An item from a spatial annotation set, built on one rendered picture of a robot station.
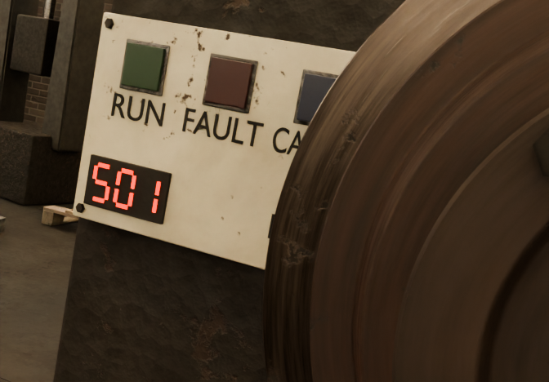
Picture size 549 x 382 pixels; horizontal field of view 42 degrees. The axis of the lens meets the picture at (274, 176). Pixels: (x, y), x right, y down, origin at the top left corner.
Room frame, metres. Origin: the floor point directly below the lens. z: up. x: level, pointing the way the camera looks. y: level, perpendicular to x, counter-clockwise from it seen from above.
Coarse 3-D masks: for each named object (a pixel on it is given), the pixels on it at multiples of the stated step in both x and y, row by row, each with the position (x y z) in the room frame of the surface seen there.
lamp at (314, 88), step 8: (304, 80) 0.54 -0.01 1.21; (312, 80) 0.54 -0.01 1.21; (320, 80) 0.54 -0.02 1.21; (328, 80) 0.54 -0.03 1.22; (304, 88) 0.54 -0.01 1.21; (312, 88) 0.54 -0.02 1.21; (320, 88) 0.54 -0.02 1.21; (328, 88) 0.54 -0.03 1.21; (304, 96) 0.54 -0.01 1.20; (312, 96) 0.54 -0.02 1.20; (320, 96) 0.54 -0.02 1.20; (304, 104) 0.54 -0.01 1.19; (312, 104) 0.54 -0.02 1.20; (304, 112) 0.54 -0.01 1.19; (312, 112) 0.54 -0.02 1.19; (304, 120) 0.54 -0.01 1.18
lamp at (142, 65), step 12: (132, 48) 0.60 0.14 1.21; (144, 48) 0.59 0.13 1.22; (156, 48) 0.59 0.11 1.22; (132, 60) 0.60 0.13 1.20; (144, 60) 0.59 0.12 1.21; (156, 60) 0.59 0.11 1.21; (132, 72) 0.60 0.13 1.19; (144, 72) 0.59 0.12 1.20; (156, 72) 0.59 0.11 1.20; (132, 84) 0.59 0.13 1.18; (144, 84) 0.59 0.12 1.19; (156, 84) 0.59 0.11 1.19
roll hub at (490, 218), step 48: (528, 144) 0.28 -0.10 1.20; (480, 192) 0.29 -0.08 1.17; (528, 192) 0.28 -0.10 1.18; (432, 240) 0.29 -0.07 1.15; (480, 240) 0.29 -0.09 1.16; (528, 240) 0.28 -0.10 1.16; (432, 288) 0.29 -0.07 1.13; (480, 288) 0.29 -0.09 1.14; (528, 288) 0.29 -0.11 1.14; (432, 336) 0.29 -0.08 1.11; (480, 336) 0.28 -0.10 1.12; (528, 336) 0.29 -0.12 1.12
